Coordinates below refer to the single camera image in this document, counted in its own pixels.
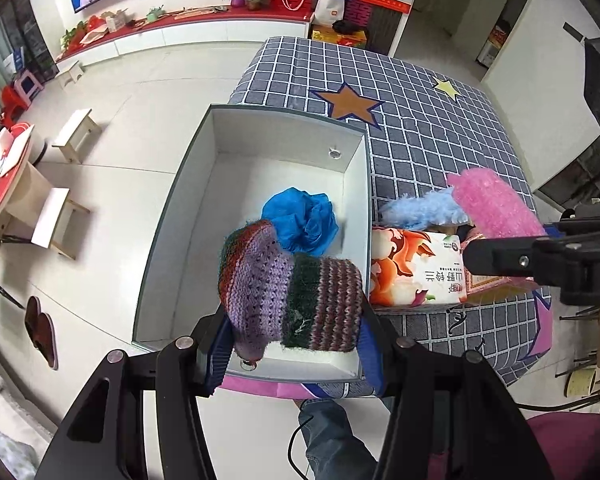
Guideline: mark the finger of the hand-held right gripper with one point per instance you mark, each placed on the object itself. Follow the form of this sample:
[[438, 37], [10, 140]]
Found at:
[[580, 227], [505, 257]]

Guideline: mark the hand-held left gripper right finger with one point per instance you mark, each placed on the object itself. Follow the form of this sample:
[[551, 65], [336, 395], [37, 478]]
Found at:
[[372, 357]]

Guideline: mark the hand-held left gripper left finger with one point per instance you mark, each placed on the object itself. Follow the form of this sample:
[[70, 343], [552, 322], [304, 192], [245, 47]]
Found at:
[[220, 352]]

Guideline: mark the pink fluffy cloth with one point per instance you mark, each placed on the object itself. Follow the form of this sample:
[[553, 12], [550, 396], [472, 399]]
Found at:
[[485, 205]]

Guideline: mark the multicolour striped knit hat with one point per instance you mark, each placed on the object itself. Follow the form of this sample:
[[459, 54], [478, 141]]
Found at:
[[290, 290]]

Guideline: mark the white storage box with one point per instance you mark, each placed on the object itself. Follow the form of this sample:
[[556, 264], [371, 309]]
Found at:
[[260, 180]]

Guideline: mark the pink patterned cardboard box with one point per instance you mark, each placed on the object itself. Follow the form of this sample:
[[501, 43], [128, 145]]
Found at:
[[500, 287]]

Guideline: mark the person's jeans leg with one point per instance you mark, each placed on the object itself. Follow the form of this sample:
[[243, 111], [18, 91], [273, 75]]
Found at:
[[335, 440]]

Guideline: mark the floral tissue pack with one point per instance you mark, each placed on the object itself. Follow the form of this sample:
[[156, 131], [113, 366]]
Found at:
[[410, 265]]

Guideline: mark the light blue fluffy cloth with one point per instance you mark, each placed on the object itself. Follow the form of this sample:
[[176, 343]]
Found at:
[[420, 210]]

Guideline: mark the grey checked star blanket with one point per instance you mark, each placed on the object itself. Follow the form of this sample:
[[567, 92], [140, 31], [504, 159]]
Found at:
[[430, 110]]

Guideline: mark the dark red slipper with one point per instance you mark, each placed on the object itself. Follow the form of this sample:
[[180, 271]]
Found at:
[[32, 320], [47, 342]]

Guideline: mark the person's magenta top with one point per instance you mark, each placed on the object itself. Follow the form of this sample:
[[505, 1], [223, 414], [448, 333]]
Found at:
[[580, 450]]

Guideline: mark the wooden stool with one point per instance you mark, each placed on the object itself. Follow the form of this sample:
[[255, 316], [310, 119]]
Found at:
[[52, 215], [77, 130]]

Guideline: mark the white quilted cover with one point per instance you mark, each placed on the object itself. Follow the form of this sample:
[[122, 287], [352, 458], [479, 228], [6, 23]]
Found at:
[[5, 430]]

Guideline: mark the yellow carton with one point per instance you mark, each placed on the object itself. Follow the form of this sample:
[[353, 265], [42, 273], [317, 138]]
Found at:
[[337, 37]]

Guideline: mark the red round table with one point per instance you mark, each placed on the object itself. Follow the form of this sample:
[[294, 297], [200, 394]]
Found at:
[[0, 180]]

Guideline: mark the white shopping bag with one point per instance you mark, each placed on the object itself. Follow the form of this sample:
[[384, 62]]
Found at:
[[327, 7]]

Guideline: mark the small white stool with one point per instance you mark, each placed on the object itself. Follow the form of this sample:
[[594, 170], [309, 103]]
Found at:
[[70, 72]]

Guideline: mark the white cabinet red top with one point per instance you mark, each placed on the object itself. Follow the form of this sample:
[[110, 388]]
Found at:
[[190, 35]]

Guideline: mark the red plastic stool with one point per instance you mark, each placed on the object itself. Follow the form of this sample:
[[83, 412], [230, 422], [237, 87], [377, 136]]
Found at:
[[12, 102]]

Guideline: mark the pink plastic stool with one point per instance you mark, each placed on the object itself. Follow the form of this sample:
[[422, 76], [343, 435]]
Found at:
[[27, 82]]

